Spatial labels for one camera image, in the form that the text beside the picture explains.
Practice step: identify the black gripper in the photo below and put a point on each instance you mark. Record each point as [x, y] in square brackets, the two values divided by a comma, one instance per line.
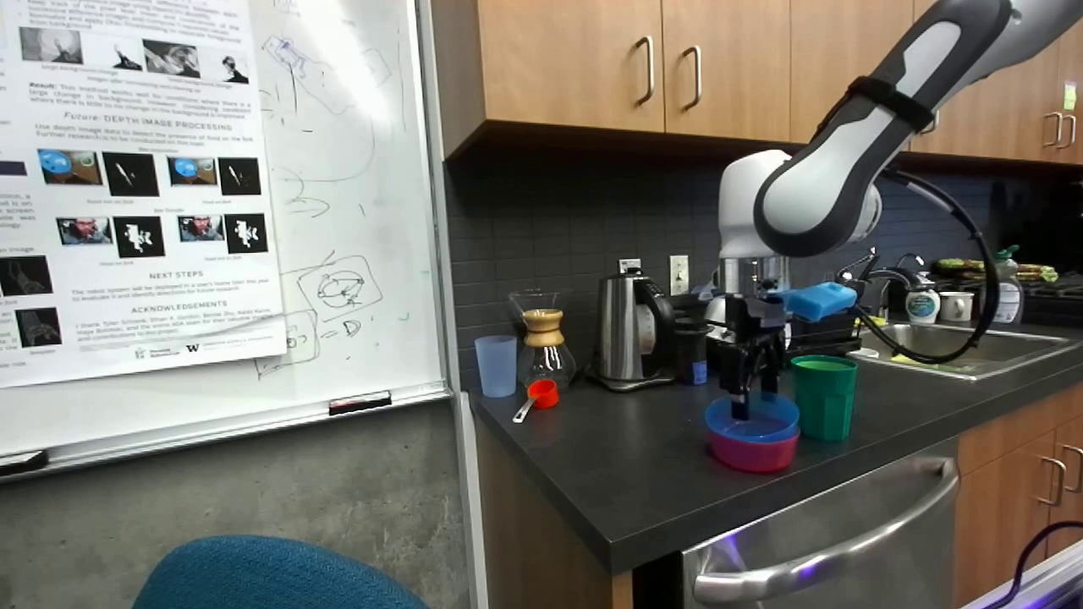
[744, 340]

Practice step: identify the blue plastic bowl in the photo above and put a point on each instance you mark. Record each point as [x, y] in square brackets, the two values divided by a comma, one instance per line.
[751, 428]

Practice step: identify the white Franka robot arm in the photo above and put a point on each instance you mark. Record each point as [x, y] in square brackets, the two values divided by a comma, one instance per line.
[832, 182]

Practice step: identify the pink plastic bowl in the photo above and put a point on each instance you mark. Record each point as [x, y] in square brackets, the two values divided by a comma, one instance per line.
[751, 454]

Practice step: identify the small blue cup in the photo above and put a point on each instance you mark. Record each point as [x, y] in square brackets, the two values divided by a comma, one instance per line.
[699, 375]

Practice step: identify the green plastic cup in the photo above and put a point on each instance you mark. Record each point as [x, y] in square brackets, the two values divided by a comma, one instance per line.
[826, 401]

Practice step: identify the stainless steel kettle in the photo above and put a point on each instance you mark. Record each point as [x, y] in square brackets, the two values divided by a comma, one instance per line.
[626, 333]

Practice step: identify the stainless steel dishwasher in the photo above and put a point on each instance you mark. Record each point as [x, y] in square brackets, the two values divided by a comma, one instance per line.
[823, 543]

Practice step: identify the soap dispenser bottle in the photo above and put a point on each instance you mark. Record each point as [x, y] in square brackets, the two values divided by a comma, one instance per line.
[921, 298]

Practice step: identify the red measuring scoop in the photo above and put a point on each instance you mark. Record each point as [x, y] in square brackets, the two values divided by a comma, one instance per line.
[542, 395]

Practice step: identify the glass pour-over coffee maker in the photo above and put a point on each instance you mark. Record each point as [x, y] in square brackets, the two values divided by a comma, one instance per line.
[546, 344]

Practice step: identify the stainless steel sink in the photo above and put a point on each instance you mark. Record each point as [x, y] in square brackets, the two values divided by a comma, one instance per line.
[993, 345]

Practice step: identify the translucent blue cup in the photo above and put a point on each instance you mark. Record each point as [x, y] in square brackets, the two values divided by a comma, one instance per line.
[495, 367]

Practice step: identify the lower wooden cabinet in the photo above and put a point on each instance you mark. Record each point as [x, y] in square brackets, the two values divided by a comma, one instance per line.
[1021, 497]

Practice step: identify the medium wooden cabinet door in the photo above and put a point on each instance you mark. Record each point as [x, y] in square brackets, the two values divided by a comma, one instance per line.
[729, 70]

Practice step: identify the narrow wooden cabinet door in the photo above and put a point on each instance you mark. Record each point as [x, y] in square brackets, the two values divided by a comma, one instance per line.
[562, 63]

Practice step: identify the whiteboard eraser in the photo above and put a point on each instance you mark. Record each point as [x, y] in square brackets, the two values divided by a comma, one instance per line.
[359, 405]

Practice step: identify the whiteboard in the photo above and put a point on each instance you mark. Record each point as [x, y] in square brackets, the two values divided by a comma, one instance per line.
[359, 226]

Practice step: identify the research poster with photos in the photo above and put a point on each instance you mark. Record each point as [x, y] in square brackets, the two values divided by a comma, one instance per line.
[136, 182]

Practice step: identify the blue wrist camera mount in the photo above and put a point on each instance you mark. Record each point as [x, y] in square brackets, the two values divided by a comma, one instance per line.
[821, 298]

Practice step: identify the tall wall outlet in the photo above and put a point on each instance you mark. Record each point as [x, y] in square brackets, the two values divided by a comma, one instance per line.
[678, 274]

